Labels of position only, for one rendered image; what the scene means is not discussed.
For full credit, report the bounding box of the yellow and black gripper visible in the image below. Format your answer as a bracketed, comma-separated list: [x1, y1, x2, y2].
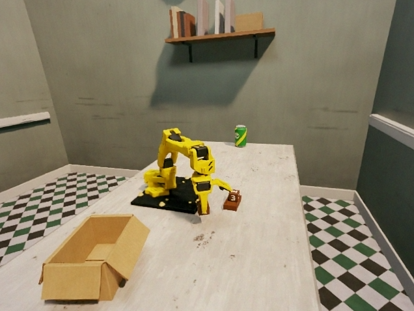
[191, 171, 232, 214]

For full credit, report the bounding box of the green drink can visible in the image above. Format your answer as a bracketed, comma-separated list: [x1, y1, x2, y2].
[235, 125, 247, 148]

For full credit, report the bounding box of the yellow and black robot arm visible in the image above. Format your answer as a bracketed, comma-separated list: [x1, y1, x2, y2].
[145, 128, 215, 197]

